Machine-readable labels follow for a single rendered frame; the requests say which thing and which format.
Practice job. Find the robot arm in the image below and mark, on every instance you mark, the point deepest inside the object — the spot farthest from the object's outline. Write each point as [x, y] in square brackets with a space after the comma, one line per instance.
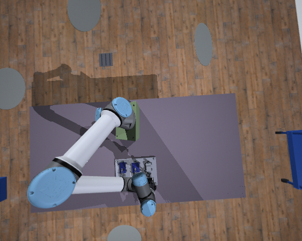
[63, 175]

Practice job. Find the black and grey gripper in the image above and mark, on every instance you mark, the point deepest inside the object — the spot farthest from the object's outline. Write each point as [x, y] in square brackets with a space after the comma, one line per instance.
[151, 183]

